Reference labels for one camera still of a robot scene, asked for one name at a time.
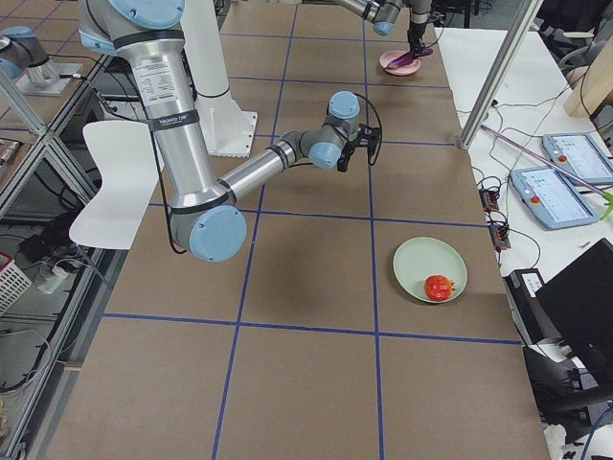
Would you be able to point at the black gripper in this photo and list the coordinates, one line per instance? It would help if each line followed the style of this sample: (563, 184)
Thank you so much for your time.
(344, 161)
(415, 25)

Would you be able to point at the purple eggplant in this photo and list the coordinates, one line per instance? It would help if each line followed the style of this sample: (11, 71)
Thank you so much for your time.
(408, 57)

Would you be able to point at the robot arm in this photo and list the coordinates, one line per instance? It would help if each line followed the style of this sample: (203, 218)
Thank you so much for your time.
(153, 36)
(383, 15)

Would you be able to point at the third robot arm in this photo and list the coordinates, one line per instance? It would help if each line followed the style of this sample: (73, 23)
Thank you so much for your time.
(25, 61)

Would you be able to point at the pink plate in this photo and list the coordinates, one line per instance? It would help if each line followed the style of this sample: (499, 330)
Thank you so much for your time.
(407, 70)

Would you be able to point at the green plate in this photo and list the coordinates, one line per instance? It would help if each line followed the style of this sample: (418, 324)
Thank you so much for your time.
(418, 258)

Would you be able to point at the near teach pendant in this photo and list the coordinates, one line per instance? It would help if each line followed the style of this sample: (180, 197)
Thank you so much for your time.
(552, 199)

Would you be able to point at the teach pendant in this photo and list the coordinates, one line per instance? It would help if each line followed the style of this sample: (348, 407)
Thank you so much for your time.
(552, 199)
(578, 153)

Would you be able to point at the far teach pendant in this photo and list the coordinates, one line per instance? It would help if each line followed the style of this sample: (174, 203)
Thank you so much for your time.
(578, 153)

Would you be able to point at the pink reacher stick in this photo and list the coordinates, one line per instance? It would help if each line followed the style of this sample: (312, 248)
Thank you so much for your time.
(605, 195)

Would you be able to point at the black laptop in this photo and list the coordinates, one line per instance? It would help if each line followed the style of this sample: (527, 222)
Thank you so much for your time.
(578, 300)

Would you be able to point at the white plastic basket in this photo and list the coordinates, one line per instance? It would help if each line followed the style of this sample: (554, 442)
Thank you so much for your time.
(14, 282)

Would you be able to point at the aluminium frame post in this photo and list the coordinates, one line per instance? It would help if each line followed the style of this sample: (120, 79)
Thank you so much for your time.
(509, 47)

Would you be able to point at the white pedestal column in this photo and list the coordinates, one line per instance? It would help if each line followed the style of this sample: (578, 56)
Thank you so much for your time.
(228, 130)

